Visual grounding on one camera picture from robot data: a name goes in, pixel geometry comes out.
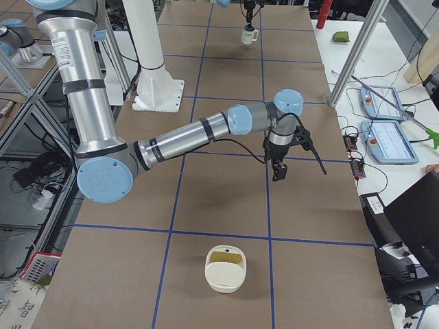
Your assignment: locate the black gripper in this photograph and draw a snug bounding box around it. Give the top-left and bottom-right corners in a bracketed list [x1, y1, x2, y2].
[243, 0, 256, 31]
[264, 141, 289, 182]

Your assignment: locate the white mug with handle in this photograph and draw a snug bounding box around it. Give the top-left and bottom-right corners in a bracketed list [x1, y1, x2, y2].
[241, 25, 259, 45]

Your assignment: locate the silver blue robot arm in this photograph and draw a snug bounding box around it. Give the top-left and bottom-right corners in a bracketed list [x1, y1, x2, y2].
[32, 1, 311, 204]
[213, 1, 259, 32]

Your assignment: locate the beige cylindrical cup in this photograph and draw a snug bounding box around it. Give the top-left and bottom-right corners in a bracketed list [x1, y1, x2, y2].
[204, 245, 247, 293]

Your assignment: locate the red usb hub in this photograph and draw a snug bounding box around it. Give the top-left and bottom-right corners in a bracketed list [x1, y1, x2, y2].
[351, 160, 366, 180]
[343, 135, 357, 152]

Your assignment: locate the red cylinder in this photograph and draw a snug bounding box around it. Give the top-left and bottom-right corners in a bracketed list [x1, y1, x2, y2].
[316, 0, 333, 29]

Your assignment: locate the green cloth pouch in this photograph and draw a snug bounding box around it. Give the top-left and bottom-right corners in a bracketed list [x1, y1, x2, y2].
[332, 31, 350, 43]

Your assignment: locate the lower blue teach pendant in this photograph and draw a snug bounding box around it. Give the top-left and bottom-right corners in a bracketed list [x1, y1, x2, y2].
[361, 120, 419, 165]

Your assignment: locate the blue teach pendant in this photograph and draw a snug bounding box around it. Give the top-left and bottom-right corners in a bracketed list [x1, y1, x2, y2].
[360, 86, 407, 122]
[361, 120, 419, 165]

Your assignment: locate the upper blue teach pendant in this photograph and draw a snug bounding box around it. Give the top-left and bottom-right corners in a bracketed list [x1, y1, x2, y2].
[360, 86, 407, 122]

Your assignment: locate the black box with label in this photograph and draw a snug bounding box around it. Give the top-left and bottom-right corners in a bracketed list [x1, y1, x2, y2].
[359, 193, 402, 247]

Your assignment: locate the black monitor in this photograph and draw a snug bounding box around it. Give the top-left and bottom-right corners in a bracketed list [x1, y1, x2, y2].
[384, 172, 438, 274]

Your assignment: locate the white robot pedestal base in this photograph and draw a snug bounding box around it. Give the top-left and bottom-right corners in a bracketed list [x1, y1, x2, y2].
[121, 0, 185, 113]

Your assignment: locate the aluminium frame post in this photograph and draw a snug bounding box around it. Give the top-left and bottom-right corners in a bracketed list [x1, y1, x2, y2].
[328, 0, 389, 108]

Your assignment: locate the grabber stick green handle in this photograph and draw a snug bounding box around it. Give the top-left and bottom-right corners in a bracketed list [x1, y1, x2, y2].
[351, 75, 439, 149]

